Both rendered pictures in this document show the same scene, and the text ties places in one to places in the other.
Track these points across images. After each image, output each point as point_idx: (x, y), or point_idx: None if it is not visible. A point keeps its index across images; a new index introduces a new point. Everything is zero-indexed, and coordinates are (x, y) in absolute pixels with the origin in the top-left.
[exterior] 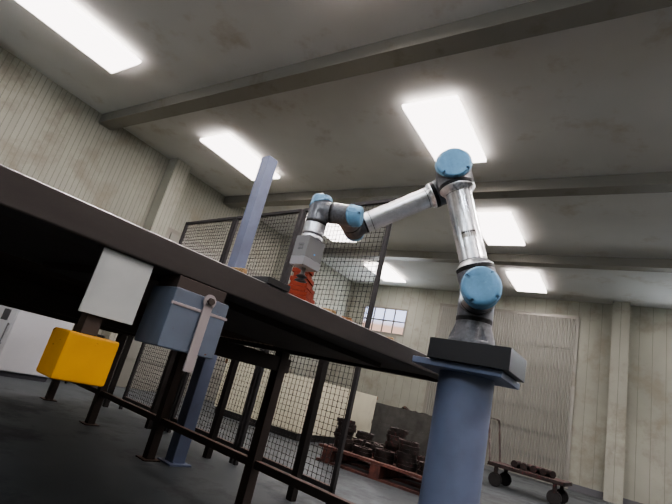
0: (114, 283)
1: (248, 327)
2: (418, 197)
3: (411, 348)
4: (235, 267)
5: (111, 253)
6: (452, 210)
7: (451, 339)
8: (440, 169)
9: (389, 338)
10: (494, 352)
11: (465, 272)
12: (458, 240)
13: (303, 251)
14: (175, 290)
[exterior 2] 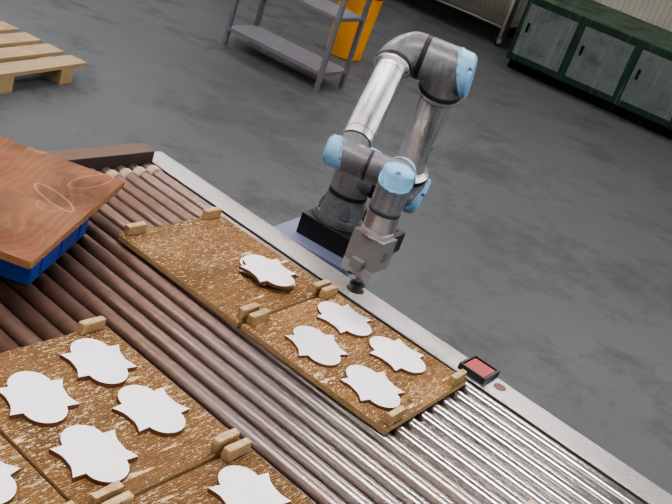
0: None
1: None
2: (398, 88)
3: (285, 235)
4: (461, 376)
5: None
6: (436, 126)
7: (348, 227)
8: (466, 94)
9: (324, 261)
10: (397, 241)
11: (418, 188)
12: (423, 155)
13: (386, 263)
14: None
